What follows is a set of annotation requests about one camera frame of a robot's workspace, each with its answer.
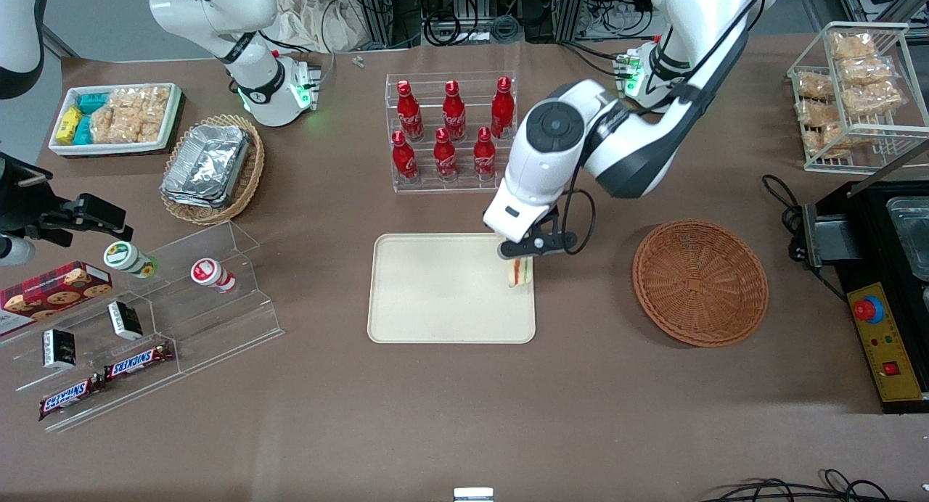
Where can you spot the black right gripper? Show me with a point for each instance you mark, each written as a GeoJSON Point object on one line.
{"type": "Point", "coordinates": [22, 203]}

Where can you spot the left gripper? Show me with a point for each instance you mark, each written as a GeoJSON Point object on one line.
{"type": "Point", "coordinates": [554, 212]}

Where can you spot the triangular sandwich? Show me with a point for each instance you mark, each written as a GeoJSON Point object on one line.
{"type": "Point", "coordinates": [520, 273]}

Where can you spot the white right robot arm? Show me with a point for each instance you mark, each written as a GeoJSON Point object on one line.
{"type": "Point", "coordinates": [218, 9]}

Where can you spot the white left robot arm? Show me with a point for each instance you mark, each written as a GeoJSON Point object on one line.
{"type": "Point", "coordinates": [631, 146]}

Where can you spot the white rectangular snack tray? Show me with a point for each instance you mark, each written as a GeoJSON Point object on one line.
{"type": "Point", "coordinates": [101, 149]}

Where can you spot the light oval wicker basket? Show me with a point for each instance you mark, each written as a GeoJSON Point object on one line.
{"type": "Point", "coordinates": [181, 210]}

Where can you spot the cream rectangular tray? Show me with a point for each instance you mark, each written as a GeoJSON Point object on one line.
{"type": "Point", "coordinates": [435, 291]}

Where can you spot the round brown wicker basket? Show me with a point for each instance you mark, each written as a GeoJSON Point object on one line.
{"type": "Point", "coordinates": [697, 284]}

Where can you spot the green lidded cup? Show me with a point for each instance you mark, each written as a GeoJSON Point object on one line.
{"type": "Point", "coordinates": [120, 255]}

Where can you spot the red tartan cookie box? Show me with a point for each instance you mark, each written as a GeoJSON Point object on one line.
{"type": "Point", "coordinates": [51, 291]}

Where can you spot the teal snack pack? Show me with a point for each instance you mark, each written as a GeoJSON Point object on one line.
{"type": "Point", "coordinates": [83, 130]}
{"type": "Point", "coordinates": [93, 101]}

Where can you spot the yellow snack pack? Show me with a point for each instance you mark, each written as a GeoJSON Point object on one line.
{"type": "Point", "coordinates": [69, 125]}

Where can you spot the red cola bottle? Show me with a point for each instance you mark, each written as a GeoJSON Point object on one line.
{"type": "Point", "coordinates": [485, 157]}
{"type": "Point", "coordinates": [410, 117]}
{"type": "Point", "coordinates": [445, 159]}
{"type": "Point", "coordinates": [502, 114]}
{"type": "Point", "coordinates": [454, 117]}
{"type": "Point", "coordinates": [404, 161]}

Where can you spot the clear bag of rice crackers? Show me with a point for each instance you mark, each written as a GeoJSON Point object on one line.
{"type": "Point", "coordinates": [112, 125]}
{"type": "Point", "coordinates": [149, 110]}

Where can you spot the small black white box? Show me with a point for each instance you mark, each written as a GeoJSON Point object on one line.
{"type": "Point", "coordinates": [125, 321]}
{"type": "Point", "coordinates": [59, 350]}

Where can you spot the red lidded cup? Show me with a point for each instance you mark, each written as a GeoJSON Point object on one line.
{"type": "Point", "coordinates": [205, 271]}

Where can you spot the stacked aluminium foil containers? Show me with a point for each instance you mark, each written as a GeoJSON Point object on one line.
{"type": "Point", "coordinates": [207, 165]}

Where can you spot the brown Snickers bar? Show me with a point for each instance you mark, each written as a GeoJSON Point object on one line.
{"type": "Point", "coordinates": [138, 362]}
{"type": "Point", "coordinates": [69, 398]}

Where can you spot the clear acrylic stepped shelf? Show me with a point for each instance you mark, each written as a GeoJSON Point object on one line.
{"type": "Point", "coordinates": [239, 321]}

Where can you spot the clear acrylic bottle rack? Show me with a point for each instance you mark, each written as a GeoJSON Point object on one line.
{"type": "Point", "coordinates": [428, 81]}

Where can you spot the clear bag of fried snacks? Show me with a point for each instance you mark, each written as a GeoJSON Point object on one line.
{"type": "Point", "coordinates": [867, 70]}
{"type": "Point", "coordinates": [813, 85]}
{"type": "Point", "coordinates": [816, 112]}
{"type": "Point", "coordinates": [838, 139]}
{"type": "Point", "coordinates": [871, 99]}
{"type": "Point", "coordinates": [853, 46]}

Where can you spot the beige cloth bag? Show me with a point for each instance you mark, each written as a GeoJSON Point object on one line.
{"type": "Point", "coordinates": [319, 19]}

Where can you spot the black appliance with yellow panel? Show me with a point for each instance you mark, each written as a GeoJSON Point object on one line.
{"type": "Point", "coordinates": [864, 233]}

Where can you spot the red emergency stop button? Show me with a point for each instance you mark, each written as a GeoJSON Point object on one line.
{"type": "Point", "coordinates": [869, 310]}

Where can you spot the steel pan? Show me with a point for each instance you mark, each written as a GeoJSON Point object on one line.
{"type": "Point", "coordinates": [911, 237]}

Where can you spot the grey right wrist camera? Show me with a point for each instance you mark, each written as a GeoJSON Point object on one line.
{"type": "Point", "coordinates": [14, 252]}

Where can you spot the aluminium profile frame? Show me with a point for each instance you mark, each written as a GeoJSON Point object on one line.
{"type": "Point", "coordinates": [377, 9]}

